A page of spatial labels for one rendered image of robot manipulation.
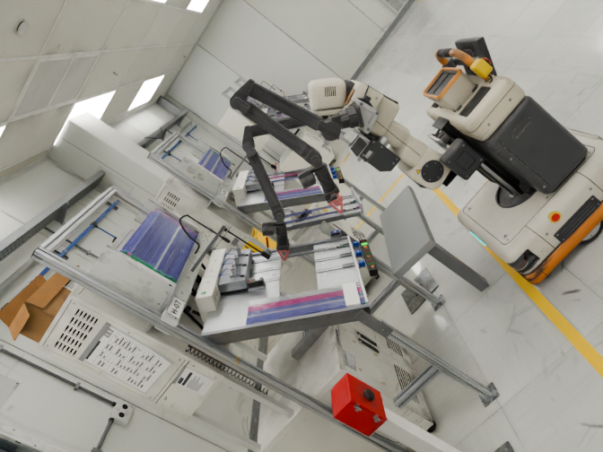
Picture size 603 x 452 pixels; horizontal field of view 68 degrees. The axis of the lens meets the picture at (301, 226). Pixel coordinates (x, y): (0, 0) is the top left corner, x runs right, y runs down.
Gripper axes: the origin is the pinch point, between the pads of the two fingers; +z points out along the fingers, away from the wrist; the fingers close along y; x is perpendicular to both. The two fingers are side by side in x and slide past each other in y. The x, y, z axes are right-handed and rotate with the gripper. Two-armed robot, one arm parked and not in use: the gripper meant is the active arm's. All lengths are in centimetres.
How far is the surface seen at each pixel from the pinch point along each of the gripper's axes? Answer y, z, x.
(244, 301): 37.6, 2.0, -17.9
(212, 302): 41, -1, -32
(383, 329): 64, 4, 41
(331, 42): -747, -108, 90
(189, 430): -34, 149, -85
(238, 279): 26.5, -4.0, -21.3
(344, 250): 4.9, -4.1, 31.6
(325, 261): 12.9, -2.8, 21.2
